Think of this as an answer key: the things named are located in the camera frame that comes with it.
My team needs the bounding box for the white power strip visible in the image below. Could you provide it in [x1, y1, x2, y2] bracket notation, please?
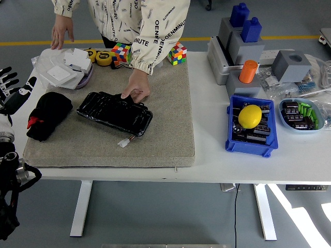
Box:
[260, 49, 295, 65]

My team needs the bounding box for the grey-brown mat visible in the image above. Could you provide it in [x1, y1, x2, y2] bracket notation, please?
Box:
[23, 55, 196, 168]

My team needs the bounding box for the grey cart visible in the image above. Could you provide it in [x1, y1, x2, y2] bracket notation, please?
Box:
[318, 27, 331, 52]

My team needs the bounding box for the white cardboard piece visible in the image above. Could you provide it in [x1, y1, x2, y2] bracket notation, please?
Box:
[63, 48, 92, 71]

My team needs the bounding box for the white cable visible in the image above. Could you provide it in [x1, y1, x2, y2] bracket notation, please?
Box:
[304, 54, 331, 90]

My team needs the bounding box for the person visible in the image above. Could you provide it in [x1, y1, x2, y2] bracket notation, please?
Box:
[51, 0, 191, 104]

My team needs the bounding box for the light grey base box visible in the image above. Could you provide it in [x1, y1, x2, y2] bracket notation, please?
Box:
[206, 36, 245, 86]

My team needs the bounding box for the grey box under table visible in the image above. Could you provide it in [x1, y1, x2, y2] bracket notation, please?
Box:
[220, 182, 242, 192]

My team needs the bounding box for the blue plastic bin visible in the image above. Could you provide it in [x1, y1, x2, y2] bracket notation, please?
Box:
[225, 95, 279, 158]

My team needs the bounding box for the yellow tape measure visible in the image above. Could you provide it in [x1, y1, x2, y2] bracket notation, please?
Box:
[84, 48, 98, 63]
[95, 51, 113, 66]

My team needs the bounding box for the black table control panel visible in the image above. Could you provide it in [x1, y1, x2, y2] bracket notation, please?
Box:
[285, 184, 328, 192]

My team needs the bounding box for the light blue dish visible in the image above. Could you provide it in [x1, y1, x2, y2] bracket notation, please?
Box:
[278, 98, 325, 134]

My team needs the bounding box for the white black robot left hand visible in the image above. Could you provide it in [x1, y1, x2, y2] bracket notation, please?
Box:
[0, 66, 37, 134]

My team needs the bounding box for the person's left hand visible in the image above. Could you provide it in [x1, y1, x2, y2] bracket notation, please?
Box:
[121, 68, 151, 104]

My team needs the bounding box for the blue bottle-shaped block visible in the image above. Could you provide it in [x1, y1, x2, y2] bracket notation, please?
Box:
[229, 2, 251, 28]
[240, 17, 263, 43]

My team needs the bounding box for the white wire connector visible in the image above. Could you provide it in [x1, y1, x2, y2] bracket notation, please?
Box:
[117, 136, 136, 148]

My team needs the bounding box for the white table leg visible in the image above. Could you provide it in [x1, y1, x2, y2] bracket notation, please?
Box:
[69, 180, 93, 238]
[253, 183, 278, 241]

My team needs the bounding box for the yellow lemon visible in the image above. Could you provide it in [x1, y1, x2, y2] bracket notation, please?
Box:
[238, 104, 263, 129]

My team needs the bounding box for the orange cylinder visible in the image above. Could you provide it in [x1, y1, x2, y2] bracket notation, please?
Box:
[238, 59, 260, 84]

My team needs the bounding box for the black rag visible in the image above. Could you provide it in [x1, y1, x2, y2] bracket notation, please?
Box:
[25, 91, 74, 142]

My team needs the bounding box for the clear plastic bag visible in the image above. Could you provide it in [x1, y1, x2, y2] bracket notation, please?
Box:
[310, 98, 331, 130]
[31, 48, 73, 72]

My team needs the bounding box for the person's right hand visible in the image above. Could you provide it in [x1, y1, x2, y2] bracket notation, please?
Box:
[51, 14, 75, 50]

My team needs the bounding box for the purple tray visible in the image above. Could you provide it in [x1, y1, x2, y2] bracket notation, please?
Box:
[74, 63, 94, 90]

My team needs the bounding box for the clear bag of small parts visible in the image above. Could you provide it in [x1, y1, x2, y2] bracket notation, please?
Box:
[270, 82, 300, 102]

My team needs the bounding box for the colourful puzzle cube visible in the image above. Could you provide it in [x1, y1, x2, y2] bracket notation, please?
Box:
[111, 42, 132, 64]
[167, 41, 188, 66]

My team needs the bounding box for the grey block with round hole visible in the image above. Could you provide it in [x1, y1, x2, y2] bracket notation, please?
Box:
[271, 50, 313, 83]

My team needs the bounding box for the black power cable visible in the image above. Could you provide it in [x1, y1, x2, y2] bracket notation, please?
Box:
[233, 183, 240, 248]

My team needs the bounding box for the clear plastic box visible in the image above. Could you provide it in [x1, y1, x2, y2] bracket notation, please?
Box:
[38, 53, 86, 90]

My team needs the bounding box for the bag of blue resistors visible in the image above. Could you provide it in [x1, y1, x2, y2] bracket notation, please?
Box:
[297, 73, 319, 95]

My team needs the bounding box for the black wrist strap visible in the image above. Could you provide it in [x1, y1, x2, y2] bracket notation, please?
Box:
[110, 61, 134, 70]

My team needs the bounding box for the clear bag of screws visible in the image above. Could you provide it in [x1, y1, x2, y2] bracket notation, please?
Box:
[257, 66, 281, 91]

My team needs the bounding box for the grey holder block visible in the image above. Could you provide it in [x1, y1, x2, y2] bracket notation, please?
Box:
[228, 30, 266, 66]
[218, 17, 244, 50]
[225, 71, 262, 98]

